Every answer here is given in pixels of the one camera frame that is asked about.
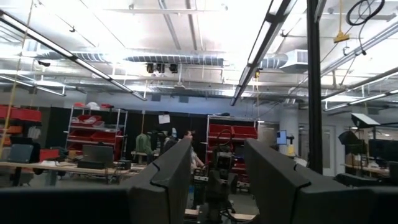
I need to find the yellow hanging power plug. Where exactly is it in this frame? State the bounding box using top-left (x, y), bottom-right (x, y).
top-left (333, 0), bottom-right (351, 44)

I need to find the wire shelf with red bins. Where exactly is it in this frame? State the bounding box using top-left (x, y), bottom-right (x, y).
top-left (65, 104), bottom-right (129, 162)
top-left (205, 114), bottom-right (259, 187)

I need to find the white ceiling air vent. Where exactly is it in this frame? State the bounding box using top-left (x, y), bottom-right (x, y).
top-left (279, 49), bottom-right (308, 74)

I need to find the long ceiling light strip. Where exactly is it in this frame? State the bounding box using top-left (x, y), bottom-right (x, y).
top-left (229, 0), bottom-right (297, 106)
top-left (0, 9), bottom-right (147, 102)

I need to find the black hanging cable loop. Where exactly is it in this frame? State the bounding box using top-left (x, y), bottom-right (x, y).
top-left (345, 0), bottom-right (386, 27)

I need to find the lit blue monitor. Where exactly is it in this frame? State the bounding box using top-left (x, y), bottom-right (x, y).
top-left (276, 129), bottom-right (289, 146)

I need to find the silver ribbed air duct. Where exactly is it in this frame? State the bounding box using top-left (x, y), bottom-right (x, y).
top-left (124, 55), bottom-right (225, 67)

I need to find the studio softbox lamp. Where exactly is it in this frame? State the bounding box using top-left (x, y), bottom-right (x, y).
top-left (350, 113), bottom-right (381, 129)

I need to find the red box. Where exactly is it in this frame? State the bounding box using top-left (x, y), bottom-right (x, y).
top-left (39, 148), bottom-right (60, 162)

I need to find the person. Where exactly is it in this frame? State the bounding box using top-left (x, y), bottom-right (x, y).
top-left (183, 130), bottom-right (206, 175)

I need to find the long wooden workbench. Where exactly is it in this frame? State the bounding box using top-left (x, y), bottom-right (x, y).
top-left (0, 160), bottom-right (147, 187)

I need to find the hanging tan rope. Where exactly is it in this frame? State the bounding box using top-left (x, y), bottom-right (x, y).
top-left (0, 0), bottom-right (34, 156)

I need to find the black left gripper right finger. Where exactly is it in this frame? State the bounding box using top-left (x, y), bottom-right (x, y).
top-left (244, 138), bottom-right (358, 224)

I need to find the dark monitor on workbench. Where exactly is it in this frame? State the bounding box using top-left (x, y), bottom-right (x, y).
top-left (76, 144), bottom-right (115, 170)

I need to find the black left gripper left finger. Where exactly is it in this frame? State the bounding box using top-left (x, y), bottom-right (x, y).
top-left (126, 138), bottom-right (193, 224)

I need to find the row of red bins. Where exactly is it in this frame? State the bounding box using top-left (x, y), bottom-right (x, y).
top-left (0, 105), bottom-right (43, 147)

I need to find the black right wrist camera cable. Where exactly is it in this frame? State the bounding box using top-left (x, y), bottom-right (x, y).
top-left (216, 128), bottom-right (234, 152)

